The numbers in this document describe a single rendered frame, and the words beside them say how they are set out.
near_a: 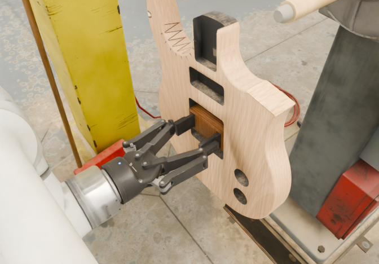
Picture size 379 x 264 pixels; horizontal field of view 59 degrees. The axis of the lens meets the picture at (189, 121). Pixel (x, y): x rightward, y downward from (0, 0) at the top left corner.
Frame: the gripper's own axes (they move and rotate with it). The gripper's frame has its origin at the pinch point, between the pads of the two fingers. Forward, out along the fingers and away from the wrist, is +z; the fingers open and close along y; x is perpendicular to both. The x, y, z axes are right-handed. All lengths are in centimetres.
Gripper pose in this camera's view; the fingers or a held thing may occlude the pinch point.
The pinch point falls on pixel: (203, 130)
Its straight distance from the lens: 64.3
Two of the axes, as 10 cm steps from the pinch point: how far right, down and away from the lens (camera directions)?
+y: 6.1, 4.9, -6.2
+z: 7.9, -4.5, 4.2
